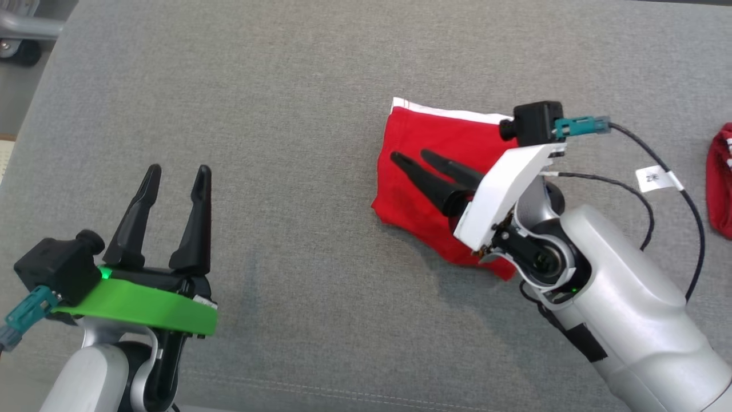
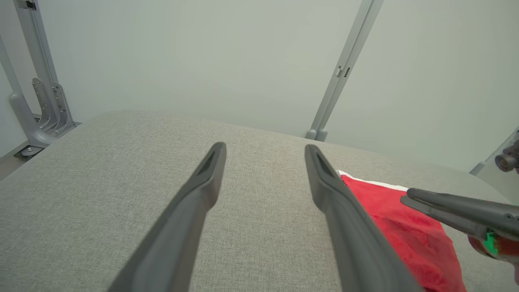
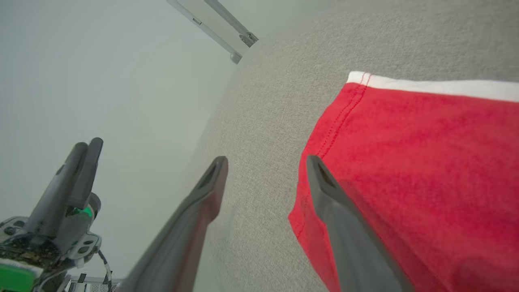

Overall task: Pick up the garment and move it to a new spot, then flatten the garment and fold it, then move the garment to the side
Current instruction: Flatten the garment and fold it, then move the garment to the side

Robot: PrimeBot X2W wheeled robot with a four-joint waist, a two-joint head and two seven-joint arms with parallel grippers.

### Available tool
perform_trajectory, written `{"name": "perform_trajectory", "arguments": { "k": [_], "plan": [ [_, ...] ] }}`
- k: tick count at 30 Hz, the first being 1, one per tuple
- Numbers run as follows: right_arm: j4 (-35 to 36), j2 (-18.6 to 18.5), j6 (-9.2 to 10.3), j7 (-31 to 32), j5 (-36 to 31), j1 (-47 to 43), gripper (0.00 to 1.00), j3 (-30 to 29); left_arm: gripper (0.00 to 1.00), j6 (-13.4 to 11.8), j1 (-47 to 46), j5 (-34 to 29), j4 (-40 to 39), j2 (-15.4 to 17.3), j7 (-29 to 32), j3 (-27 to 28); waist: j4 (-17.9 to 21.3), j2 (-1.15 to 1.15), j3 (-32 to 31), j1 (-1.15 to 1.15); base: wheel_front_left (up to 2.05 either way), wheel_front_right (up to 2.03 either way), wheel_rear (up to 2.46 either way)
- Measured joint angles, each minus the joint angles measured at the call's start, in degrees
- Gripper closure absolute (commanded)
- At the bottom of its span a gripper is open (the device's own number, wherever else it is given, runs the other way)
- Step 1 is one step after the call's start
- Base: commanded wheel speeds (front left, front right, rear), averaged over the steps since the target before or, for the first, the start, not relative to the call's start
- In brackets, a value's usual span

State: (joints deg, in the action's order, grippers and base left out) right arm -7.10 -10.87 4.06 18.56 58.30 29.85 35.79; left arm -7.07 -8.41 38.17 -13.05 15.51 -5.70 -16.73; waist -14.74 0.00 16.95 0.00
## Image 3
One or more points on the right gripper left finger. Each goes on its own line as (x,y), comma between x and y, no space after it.
(182,243)

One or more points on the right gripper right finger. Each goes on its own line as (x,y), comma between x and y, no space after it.
(357,251)

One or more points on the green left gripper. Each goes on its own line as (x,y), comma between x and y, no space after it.
(40,251)

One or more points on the red Bulls print garment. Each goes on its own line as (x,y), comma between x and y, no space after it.
(425,162)

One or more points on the white background equipment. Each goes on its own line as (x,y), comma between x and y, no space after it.
(95,286)

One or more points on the grey fabric sofa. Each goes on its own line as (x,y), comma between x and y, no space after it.
(263,121)

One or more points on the grey frame rail with foot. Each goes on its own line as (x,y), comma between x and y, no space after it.
(235,56)

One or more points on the grey frame rail with bracket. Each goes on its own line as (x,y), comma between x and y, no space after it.
(248,38)

